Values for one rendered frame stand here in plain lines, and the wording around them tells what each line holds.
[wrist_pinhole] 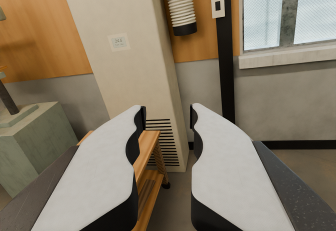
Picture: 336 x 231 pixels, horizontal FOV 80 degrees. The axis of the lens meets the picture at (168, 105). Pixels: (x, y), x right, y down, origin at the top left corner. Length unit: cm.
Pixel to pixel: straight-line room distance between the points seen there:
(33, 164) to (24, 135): 22
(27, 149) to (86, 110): 64
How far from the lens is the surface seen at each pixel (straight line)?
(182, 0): 132
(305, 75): 171
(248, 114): 176
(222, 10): 138
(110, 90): 150
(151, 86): 137
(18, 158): 181
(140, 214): 140
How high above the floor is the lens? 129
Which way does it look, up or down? 27 degrees down
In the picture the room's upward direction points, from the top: 12 degrees counter-clockwise
